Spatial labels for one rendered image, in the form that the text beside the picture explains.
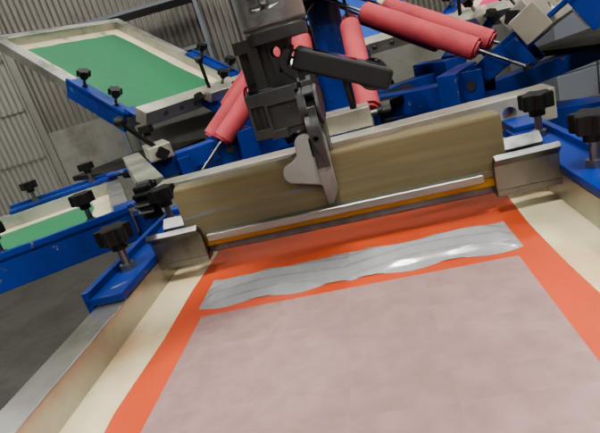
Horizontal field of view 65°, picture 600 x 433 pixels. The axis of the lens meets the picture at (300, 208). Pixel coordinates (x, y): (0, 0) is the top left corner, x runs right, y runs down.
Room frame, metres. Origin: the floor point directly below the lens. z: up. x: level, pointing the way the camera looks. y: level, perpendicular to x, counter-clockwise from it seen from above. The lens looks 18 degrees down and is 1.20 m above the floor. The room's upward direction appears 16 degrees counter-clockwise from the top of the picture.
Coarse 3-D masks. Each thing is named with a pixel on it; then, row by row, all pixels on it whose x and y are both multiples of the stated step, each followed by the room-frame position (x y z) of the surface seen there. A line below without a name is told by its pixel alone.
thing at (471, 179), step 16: (464, 176) 0.53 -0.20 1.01; (480, 176) 0.51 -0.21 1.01; (400, 192) 0.53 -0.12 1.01; (416, 192) 0.53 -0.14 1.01; (432, 192) 0.52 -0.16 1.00; (320, 208) 0.56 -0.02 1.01; (336, 208) 0.55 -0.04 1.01; (352, 208) 0.54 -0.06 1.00; (240, 224) 0.58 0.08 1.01; (256, 224) 0.57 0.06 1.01; (272, 224) 0.56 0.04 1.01; (288, 224) 0.56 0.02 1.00; (208, 240) 0.58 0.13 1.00
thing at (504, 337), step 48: (384, 240) 0.54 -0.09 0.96; (528, 240) 0.44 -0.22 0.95; (384, 288) 0.42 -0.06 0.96; (432, 288) 0.40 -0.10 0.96; (480, 288) 0.37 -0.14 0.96; (528, 288) 0.35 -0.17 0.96; (576, 288) 0.34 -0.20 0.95; (384, 336) 0.35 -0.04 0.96; (432, 336) 0.33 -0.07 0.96; (480, 336) 0.31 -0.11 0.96; (528, 336) 0.30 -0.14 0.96; (576, 336) 0.28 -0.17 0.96; (384, 384) 0.29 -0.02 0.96; (432, 384) 0.28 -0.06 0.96; (480, 384) 0.26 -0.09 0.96; (528, 384) 0.25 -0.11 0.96; (576, 384) 0.24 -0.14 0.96; (384, 432) 0.25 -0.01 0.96; (432, 432) 0.24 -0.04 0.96; (480, 432) 0.23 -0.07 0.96; (528, 432) 0.22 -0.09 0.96; (576, 432) 0.21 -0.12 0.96
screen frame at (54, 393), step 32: (576, 192) 0.46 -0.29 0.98; (160, 288) 0.58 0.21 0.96; (96, 320) 0.47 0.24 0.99; (128, 320) 0.49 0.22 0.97; (64, 352) 0.42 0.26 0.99; (96, 352) 0.43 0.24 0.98; (32, 384) 0.38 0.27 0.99; (64, 384) 0.37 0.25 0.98; (0, 416) 0.34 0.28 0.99; (32, 416) 0.33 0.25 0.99; (64, 416) 0.36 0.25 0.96
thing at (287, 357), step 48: (288, 240) 0.63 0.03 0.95; (336, 240) 0.58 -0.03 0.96; (336, 288) 0.45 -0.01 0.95; (192, 336) 0.44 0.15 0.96; (240, 336) 0.41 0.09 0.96; (288, 336) 0.39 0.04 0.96; (336, 336) 0.37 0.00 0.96; (144, 384) 0.38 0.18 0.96; (192, 384) 0.36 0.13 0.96; (240, 384) 0.34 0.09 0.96; (288, 384) 0.32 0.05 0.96; (336, 384) 0.31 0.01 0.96; (144, 432) 0.31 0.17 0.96; (192, 432) 0.30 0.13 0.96; (240, 432) 0.28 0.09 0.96; (288, 432) 0.27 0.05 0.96; (336, 432) 0.26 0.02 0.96
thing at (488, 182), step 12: (492, 180) 0.53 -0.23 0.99; (444, 192) 0.54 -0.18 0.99; (456, 192) 0.54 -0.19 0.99; (384, 204) 0.56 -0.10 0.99; (396, 204) 0.56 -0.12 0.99; (336, 216) 0.57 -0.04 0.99; (276, 228) 0.59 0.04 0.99; (288, 228) 0.58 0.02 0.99; (216, 240) 0.60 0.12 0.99; (228, 240) 0.60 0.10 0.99
